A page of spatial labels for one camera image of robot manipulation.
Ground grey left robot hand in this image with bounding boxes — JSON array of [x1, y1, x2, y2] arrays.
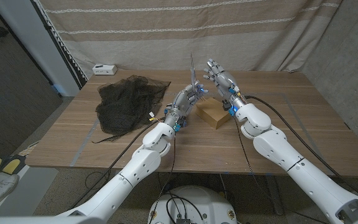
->
[[163, 83, 209, 131]]

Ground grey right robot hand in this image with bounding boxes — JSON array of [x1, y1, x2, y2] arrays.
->
[[203, 58, 248, 116]]

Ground grey orange-handled scissors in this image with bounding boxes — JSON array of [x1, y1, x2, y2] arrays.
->
[[190, 52, 198, 93]]

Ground brown paper bag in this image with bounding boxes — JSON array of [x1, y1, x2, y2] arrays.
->
[[194, 96, 231, 130]]

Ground black mesh netting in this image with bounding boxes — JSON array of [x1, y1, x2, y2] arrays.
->
[[92, 74, 172, 144]]

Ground striped beige curtain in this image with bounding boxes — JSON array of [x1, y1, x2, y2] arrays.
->
[[39, 0, 343, 80]]

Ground white power strip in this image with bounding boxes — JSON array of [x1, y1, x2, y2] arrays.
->
[[92, 63, 118, 76]]

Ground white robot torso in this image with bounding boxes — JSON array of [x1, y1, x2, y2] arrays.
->
[[147, 185, 237, 224]]

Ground grey table leg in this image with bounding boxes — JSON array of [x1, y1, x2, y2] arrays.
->
[[264, 174, 284, 216]]

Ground thin braided left arm cable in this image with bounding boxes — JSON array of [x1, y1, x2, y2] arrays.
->
[[149, 132, 177, 224]]

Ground thin braided arm cable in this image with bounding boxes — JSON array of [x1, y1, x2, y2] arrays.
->
[[233, 116, 323, 224], [149, 132, 177, 224]]

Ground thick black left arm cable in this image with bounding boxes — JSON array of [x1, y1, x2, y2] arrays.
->
[[68, 117, 166, 211]]

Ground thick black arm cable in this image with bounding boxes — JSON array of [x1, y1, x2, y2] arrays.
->
[[244, 95, 358, 202], [68, 117, 166, 211]]

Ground thin braided right arm cable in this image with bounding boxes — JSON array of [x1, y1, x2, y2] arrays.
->
[[233, 116, 323, 224]]

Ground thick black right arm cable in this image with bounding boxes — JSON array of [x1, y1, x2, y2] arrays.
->
[[244, 95, 358, 202]]

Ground black torso cable loop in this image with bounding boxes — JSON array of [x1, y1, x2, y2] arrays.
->
[[165, 192, 205, 222]]

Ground black curtain frame bar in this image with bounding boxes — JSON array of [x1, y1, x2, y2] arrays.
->
[[31, 0, 88, 90]]

